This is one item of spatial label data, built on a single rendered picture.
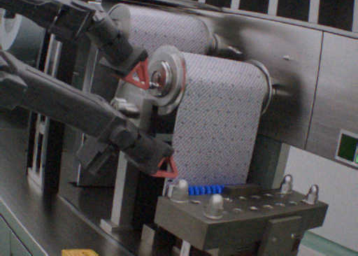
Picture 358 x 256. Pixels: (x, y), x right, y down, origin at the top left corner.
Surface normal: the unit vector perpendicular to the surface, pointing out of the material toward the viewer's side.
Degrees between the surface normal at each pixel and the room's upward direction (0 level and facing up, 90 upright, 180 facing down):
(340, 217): 90
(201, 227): 90
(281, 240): 90
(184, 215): 90
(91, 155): 75
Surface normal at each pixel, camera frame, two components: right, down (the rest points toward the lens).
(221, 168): 0.59, 0.23
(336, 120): -0.79, -0.04
